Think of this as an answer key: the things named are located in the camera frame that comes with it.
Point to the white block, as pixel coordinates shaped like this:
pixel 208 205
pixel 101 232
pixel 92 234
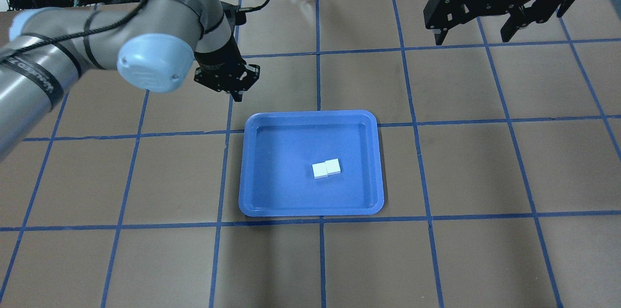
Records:
pixel 332 167
pixel 319 170

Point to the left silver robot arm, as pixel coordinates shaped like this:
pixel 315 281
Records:
pixel 152 47

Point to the blue plastic tray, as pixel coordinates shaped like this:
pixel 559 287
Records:
pixel 279 148

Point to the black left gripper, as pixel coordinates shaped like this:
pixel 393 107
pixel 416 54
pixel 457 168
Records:
pixel 219 57

